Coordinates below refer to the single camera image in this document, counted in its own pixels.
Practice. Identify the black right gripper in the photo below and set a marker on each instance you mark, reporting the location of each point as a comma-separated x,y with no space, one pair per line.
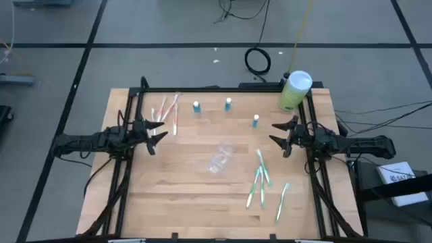
298,135

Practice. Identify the clear plastic bag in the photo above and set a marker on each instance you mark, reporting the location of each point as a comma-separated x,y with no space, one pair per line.
221,158

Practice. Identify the black metal stand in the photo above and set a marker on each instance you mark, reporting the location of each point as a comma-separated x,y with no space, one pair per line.
388,190

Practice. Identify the white printed box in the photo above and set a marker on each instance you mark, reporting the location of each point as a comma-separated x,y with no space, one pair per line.
393,168

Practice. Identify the teal bottle with white cap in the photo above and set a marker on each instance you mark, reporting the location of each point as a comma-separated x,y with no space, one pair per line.
228,106
196,108
255,122

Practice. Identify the black aluminium table frame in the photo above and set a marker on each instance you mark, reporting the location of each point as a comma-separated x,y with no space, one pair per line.
219,89

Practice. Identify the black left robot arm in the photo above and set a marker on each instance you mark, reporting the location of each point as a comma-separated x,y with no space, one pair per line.
84,141

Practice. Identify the white plastic strip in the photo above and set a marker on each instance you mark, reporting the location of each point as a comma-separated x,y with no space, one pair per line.
312,241
126,241

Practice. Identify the black flat box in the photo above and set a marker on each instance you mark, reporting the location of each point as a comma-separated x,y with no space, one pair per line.
260,85

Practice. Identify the grey metal base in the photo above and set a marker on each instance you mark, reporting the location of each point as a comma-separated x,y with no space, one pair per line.
17,80
42,2

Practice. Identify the green disinfecting wipes canister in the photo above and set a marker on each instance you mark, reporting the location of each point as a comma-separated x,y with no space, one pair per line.
293,92

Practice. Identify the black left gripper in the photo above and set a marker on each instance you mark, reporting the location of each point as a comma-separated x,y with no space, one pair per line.
140,130

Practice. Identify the black chair base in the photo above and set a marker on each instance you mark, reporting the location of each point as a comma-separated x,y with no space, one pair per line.
4,116

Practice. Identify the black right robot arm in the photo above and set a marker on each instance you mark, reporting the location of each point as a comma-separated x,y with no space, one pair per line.
364,145

